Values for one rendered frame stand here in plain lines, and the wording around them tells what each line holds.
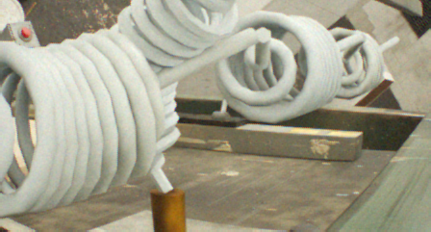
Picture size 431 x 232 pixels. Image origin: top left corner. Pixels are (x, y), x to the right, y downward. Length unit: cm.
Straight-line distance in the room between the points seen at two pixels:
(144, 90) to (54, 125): 6
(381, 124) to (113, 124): 102
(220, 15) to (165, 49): 3
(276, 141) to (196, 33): 79
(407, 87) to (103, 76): 886
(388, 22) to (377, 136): 805
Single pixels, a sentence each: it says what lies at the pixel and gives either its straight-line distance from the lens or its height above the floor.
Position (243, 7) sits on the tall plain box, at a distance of 340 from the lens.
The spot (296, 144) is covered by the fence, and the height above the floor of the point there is 156.
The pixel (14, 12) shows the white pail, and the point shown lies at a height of 36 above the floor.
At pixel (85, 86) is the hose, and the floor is 184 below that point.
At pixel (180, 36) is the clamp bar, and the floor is 186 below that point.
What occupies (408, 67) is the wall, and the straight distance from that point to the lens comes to 906.
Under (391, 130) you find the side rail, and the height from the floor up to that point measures 166.
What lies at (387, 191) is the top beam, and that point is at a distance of 42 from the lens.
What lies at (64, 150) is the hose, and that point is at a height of 184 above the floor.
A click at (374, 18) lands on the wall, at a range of 933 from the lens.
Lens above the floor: 196
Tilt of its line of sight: 28 degrees down
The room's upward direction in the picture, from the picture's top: 51 degrees clockwise
